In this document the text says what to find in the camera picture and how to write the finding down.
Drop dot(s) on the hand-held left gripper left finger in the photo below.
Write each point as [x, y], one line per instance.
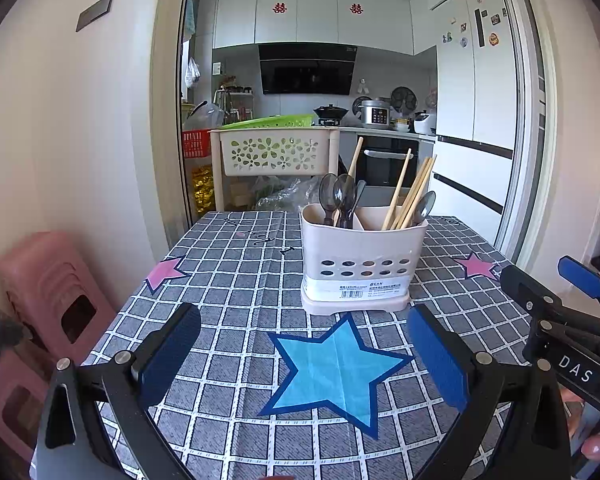
[172, 355]

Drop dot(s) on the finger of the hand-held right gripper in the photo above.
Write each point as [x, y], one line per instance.
[530, 287]
[582, 275]

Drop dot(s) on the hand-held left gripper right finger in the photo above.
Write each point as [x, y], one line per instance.
[437, 360]

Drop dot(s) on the beige plastic utensil holder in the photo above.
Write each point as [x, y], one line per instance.
[362, 265]

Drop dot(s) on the patterned wooden chopstick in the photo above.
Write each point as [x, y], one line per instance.
[414, 195]
[425, 180]

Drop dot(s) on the person's right hand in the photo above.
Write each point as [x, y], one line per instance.
[597, 447]

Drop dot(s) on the grey checked star tablecloth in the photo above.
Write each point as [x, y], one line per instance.
[240, 285]

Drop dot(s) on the pink plastic stool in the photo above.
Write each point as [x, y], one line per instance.
[10, 405]
[45, 280]

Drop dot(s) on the gold foil bag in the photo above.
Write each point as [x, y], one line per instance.
[202, 190]

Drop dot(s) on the dark plastic bag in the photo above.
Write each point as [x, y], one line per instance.
[0, 335]

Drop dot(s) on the white refrigerator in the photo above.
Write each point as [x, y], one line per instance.
[472, 110]

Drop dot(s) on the small white cooker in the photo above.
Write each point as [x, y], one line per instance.
[425, 122]

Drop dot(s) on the clear plastic bag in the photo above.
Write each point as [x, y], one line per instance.
[285, 195]

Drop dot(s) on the red plastic basket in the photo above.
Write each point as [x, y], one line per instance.
[196, 144]

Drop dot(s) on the beige flower-cutout basket cart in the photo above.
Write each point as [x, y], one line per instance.
[275, 152]

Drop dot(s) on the round black steamer rack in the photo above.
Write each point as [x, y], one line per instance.
[403, 97]

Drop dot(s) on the silver rice cooker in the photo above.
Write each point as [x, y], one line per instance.
[374, 116]

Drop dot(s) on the green plastic basket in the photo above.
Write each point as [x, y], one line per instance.
[270, 121]

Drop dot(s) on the black wok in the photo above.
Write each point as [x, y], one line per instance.
[331, 112]

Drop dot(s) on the white hanging plastic bag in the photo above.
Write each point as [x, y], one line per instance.
[192, 72]

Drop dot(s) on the black range hood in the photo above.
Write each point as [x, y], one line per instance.
[307, 70]

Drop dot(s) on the red paper-cut sticker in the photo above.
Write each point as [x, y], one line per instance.
[357, 8]
[279, 8]

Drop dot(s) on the blue hanging cloth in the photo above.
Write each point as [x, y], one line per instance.
[188, 16]

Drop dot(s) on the white upper cabinets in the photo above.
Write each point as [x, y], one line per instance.
[310, 17]

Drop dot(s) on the grey wall switch panel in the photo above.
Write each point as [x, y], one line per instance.
[95, 12]

